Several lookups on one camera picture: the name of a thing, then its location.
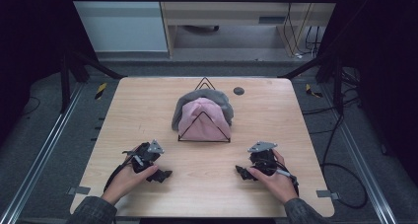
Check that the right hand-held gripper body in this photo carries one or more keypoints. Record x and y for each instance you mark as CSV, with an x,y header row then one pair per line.
x,y
263,160

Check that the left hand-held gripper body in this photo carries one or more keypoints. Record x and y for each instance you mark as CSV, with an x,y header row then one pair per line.
x,y
144,158

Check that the person's right hand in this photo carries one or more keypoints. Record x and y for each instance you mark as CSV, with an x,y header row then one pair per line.
x,y
279,184

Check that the person's left hand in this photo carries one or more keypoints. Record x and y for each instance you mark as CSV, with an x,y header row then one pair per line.
x,y
124,183

